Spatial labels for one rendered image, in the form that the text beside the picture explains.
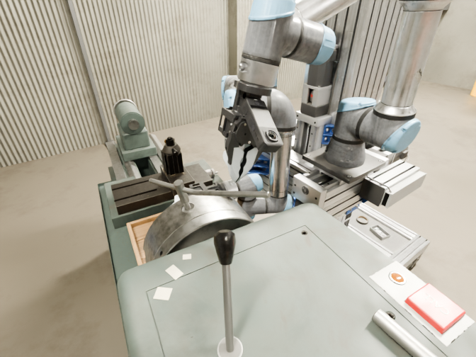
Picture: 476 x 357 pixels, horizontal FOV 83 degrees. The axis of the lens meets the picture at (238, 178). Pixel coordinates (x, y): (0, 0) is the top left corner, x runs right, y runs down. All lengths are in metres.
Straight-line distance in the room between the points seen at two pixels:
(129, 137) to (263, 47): 1.32
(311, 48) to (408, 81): 0.38
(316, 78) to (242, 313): 0.96
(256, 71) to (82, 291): 2.01
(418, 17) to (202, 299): 0.80
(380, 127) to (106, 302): 1.90
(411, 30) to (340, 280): 0.63
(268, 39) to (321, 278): 0.43
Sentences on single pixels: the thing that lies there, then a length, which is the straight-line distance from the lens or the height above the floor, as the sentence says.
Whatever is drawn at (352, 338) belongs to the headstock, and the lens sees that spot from 0.49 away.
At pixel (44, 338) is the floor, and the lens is 2.18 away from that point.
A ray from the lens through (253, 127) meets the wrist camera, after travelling 0.50.
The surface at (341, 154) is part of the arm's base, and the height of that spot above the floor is 1.21.
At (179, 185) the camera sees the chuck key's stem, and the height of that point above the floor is 1.31.
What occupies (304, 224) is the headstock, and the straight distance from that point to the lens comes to 0.63.
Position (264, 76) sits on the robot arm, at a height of 1.55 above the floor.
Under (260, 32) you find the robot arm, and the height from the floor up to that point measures 1.62.
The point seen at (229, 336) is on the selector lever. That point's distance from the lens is 0.44.
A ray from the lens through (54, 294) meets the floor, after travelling 2.36.
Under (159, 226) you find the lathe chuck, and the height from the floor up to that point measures 1.20.
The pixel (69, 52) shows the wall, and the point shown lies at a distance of 3.98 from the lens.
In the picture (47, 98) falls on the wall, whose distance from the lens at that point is 4.06.
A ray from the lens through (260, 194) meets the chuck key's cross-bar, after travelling 0.51.
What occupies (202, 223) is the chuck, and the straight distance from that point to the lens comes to 0.64.
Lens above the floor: 1.67
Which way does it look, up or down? 33 degrees down
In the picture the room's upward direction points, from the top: straight up
